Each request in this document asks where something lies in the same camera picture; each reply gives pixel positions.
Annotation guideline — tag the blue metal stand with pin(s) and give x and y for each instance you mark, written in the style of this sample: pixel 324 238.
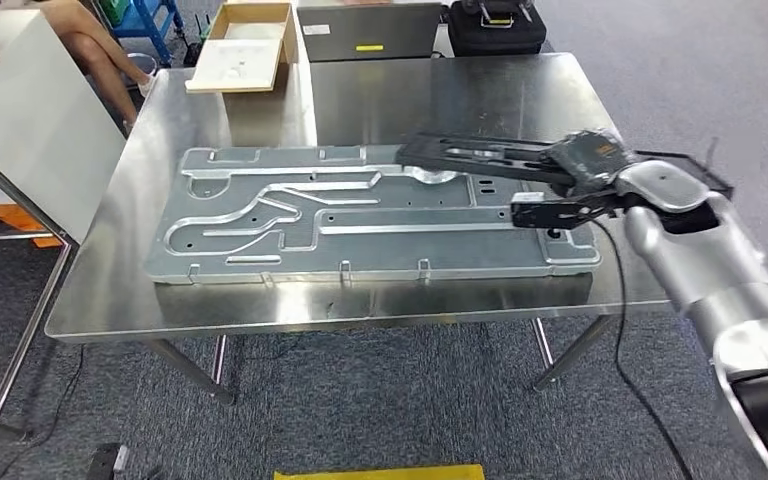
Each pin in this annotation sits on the blue metal stand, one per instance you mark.
pixel 149 16

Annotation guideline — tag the person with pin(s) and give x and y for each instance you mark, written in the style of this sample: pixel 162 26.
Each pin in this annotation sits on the person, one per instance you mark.
pixel 92 53

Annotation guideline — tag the orange object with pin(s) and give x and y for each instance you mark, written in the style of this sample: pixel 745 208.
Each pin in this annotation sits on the orange object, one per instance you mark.
pixel 13 215

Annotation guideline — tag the steel tube frame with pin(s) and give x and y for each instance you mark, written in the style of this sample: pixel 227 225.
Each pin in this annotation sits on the steel tube frame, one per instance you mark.
pixel 29 332

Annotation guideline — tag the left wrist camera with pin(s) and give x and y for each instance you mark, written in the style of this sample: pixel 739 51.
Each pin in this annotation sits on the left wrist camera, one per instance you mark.
pixel 102 464

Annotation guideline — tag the grey metal panel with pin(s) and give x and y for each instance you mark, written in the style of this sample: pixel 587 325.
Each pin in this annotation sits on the grey metal panel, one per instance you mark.
pixel 371 252

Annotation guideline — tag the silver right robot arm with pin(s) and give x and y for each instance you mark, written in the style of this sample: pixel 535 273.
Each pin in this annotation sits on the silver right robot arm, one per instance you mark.
pixel 708 265

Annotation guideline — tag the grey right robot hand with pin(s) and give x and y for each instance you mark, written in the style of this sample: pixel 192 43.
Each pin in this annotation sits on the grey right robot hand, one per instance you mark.
pixel 589 162

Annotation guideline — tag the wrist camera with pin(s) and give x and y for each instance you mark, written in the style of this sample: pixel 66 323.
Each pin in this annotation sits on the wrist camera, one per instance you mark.
pixel 102 464
pixel 543 213

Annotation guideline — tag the open cardboard box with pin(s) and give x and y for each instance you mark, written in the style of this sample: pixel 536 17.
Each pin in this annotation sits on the open cardboard box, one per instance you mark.
pixel 238 66

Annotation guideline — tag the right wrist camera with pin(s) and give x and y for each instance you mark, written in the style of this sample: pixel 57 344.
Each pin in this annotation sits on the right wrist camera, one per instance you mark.
pixel 543 213

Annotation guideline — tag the white board table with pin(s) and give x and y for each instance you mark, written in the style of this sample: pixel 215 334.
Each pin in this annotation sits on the white board table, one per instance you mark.
pixel 39 132

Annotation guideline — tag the stainless steel workbench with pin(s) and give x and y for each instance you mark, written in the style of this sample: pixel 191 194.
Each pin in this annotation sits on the stainless steel workbench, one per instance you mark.
pixel 490 93

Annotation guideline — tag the black plastic plate frame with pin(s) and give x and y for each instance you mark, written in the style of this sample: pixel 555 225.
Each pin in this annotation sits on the black plastic plate frame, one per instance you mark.
pixel 417 156

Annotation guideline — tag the black carry bag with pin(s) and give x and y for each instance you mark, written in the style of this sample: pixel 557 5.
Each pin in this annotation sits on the black carry bag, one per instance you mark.
pixel 496 36

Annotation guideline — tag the yellow floor tape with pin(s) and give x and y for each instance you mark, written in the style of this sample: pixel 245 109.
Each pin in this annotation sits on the yellow floor tape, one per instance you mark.
pixel 377 473

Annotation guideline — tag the green box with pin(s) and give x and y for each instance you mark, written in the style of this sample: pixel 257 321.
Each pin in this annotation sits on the green box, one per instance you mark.
pixel 116 10

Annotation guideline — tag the grey equipment case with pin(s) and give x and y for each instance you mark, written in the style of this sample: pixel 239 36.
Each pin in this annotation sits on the grey equipment case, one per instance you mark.
pixel 371 30

